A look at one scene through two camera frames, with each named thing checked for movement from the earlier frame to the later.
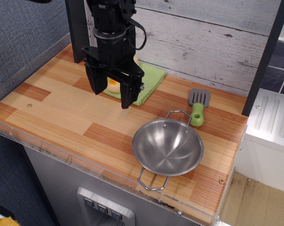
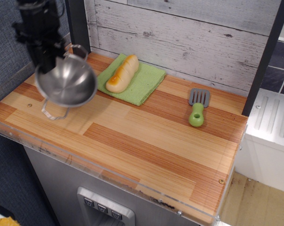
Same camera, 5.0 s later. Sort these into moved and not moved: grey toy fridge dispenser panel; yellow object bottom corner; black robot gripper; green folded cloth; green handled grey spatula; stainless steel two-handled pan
Moved: black robot gripper; stainless steel two-handled pan
Not moved: yellow object bottom corner; green folded cloth; green handled grey spatula; grey toy fridge dispenser panel
